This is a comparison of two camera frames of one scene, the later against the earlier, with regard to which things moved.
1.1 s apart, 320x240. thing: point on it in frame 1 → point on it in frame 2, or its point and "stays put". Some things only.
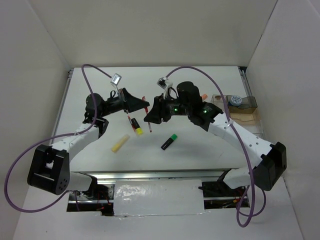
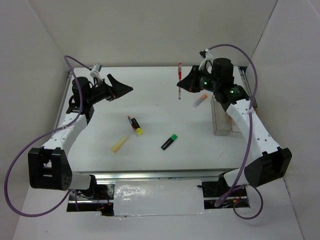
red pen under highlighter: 134,129 stays put
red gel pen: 146,108 → 180,78
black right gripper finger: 155,114 → 192,82
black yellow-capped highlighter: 138,130 stays put
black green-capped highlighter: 169,141 stays put
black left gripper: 129,103 → 117,90
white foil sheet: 157,197 stays put
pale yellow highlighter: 117,147 stays put
